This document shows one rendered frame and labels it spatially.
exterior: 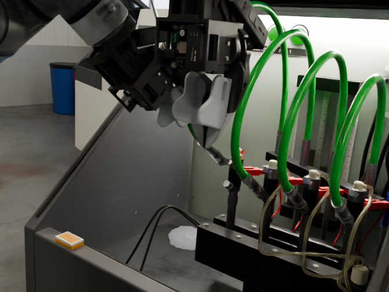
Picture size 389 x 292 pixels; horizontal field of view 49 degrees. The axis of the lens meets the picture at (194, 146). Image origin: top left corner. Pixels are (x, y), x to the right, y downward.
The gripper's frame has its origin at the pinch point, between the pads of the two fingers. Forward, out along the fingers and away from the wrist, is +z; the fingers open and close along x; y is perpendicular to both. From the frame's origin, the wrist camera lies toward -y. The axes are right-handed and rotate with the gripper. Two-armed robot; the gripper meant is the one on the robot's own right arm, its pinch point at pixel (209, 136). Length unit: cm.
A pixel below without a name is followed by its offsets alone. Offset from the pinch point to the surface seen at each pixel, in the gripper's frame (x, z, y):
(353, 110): 12.0, -3.6, -17.8
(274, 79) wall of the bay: -19, -3, -57
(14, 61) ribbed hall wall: -620, 50, -352
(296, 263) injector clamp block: 4.8, 26.1, -24.5
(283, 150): 4.3, 3.2, -13.6
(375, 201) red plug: 14.5, 13.4, -31.6
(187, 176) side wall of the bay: -43, 29, -55
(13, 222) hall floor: -230, 124, -109
